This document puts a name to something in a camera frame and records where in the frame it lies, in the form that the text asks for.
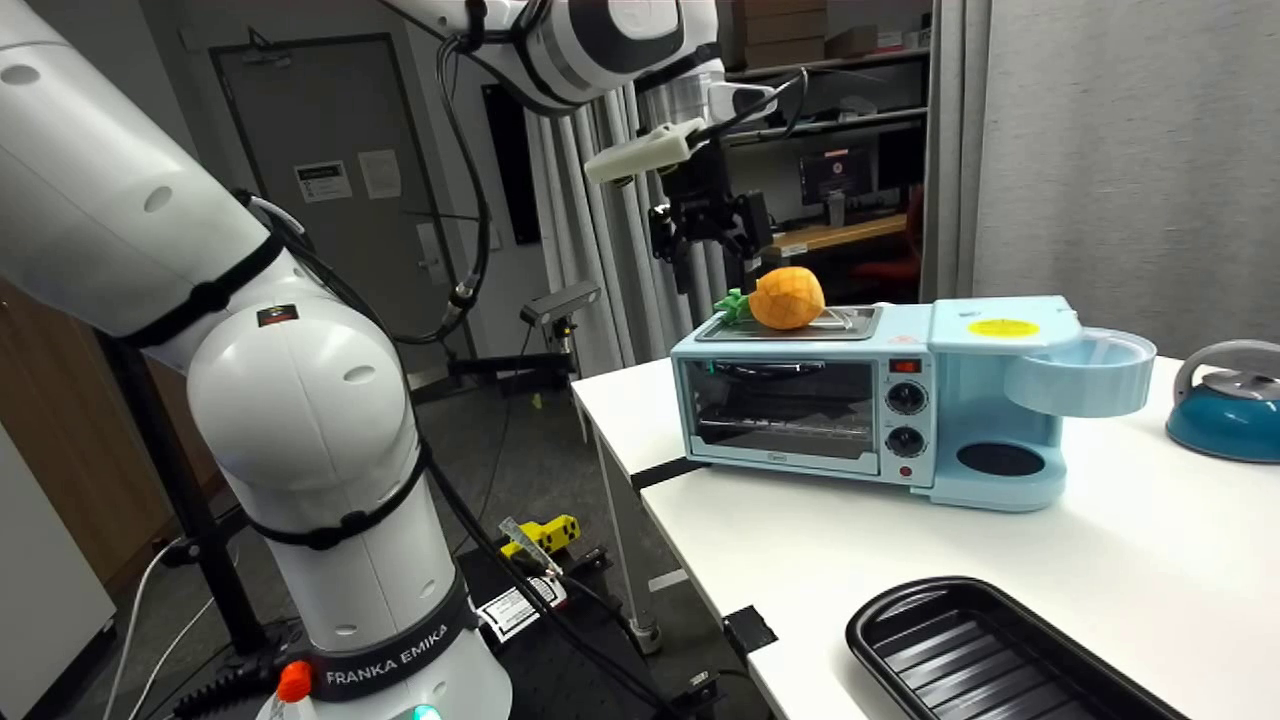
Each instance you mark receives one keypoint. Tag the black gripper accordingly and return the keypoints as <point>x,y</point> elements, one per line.
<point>704,181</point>

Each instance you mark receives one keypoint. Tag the light blue toy oven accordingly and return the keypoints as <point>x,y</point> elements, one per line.
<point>985,384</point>

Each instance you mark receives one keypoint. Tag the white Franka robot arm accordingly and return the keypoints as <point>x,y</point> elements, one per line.
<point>307,402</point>

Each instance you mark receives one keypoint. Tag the orange plush fruit green leaves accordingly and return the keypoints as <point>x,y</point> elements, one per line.
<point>785,302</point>

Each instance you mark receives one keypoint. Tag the grey curtain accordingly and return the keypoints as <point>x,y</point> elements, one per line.
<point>601,264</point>

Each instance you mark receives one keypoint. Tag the black tape seam strip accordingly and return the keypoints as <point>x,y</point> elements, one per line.
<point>664,473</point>

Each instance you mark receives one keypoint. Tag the yellow black hand tool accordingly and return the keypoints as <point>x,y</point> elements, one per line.
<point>545,537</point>

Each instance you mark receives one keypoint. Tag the white paper sign tall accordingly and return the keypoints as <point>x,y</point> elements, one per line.
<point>378,172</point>

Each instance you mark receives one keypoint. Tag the grey door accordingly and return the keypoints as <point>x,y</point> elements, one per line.
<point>332,264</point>

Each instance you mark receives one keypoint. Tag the black tape patch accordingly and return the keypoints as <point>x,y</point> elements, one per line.
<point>750,628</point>

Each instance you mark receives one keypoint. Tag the white paper sign small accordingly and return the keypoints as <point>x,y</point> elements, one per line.
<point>320,181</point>

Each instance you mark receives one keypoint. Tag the black ridged tray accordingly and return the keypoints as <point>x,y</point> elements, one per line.
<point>963,654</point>

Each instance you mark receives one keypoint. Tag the white bottle orange cap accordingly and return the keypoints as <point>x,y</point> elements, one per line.
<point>289,690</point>

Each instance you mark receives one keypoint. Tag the brown wooden cabinet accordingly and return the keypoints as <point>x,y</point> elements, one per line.
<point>64,440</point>

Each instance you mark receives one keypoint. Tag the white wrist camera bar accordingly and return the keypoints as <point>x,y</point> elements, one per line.
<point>643,149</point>

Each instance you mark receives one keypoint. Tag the camera on thin stand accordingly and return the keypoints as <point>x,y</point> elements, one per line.
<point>560,306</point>

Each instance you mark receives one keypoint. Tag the black wall panel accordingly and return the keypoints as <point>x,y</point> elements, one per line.
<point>514,172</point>

